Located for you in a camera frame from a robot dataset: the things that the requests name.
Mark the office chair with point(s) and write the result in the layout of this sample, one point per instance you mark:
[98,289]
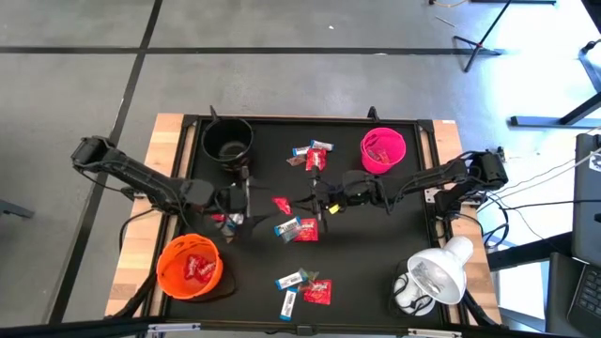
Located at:
[588,47]

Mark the dark office desk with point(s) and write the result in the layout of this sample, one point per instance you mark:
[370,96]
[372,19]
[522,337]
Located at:
[559,291]

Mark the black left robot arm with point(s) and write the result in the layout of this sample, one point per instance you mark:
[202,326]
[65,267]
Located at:
[141,176]

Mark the small black plug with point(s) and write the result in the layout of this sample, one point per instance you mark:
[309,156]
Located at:
[499,151]

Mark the grey computer monitor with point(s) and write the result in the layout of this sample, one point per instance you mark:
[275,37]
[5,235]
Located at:
[587,202]

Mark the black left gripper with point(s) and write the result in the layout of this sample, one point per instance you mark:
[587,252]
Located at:
[232,199]

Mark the black side desk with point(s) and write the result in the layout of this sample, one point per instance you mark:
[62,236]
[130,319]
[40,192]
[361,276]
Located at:
[554,121]

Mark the black tripod stand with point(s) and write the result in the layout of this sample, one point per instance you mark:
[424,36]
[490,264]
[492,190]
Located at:
[478,45]

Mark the black keyboard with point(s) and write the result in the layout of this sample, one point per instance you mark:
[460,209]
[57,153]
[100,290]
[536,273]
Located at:
[589,293]

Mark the grey furniture foot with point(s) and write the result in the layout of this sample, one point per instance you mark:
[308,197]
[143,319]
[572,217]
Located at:
[16,210]

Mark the white desk lamp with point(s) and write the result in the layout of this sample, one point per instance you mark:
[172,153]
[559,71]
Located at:
[441,277]

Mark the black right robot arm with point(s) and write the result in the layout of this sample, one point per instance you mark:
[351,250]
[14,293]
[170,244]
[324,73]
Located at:
[436,177]

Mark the black jack-o-lantern bucket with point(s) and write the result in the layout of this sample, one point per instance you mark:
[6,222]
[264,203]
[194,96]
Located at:
[227,141]

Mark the black aluminium rig frame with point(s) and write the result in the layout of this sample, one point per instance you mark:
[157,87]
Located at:
[165,223]

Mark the pink plastic bucket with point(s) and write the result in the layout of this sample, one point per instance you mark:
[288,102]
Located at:
[392,141]

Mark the orange pumpkin bucket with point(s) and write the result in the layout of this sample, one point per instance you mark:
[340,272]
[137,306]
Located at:
[171,272]

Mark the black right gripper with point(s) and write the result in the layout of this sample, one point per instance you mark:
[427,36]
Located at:
[359,190]

